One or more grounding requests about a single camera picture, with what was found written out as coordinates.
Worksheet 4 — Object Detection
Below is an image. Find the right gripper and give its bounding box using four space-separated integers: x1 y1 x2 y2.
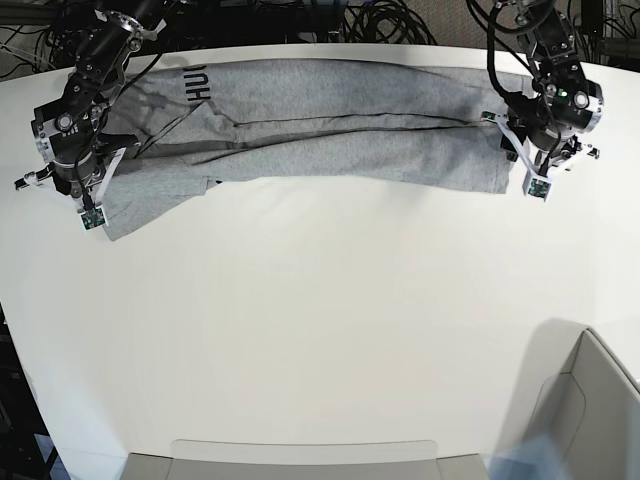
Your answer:
51 132 140 198

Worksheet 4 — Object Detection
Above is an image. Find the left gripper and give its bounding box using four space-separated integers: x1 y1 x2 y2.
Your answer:
500 108 585 165

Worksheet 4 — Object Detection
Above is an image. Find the grey T-shirt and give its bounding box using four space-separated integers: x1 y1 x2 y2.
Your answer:
104 59 511 240

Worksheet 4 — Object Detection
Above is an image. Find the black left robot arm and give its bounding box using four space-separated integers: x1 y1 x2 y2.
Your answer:
487 1 604 175

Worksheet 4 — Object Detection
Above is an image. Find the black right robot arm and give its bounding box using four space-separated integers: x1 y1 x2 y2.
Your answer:
31 1 169 199

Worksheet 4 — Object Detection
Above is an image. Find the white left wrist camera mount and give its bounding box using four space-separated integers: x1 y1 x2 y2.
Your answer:
481 111 600 201

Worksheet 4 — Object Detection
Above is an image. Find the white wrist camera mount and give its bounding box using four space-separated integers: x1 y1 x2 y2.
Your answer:
481 111 600 201
14 149 126 231

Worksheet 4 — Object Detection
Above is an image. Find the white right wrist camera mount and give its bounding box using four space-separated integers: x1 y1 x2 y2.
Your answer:
14 149 126 231

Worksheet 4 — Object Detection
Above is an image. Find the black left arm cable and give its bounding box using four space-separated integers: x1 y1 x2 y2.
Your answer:
484 2 531 101

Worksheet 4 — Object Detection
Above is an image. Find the coiled black cable bundle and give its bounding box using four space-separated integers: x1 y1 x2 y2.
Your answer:
344 0 439 46

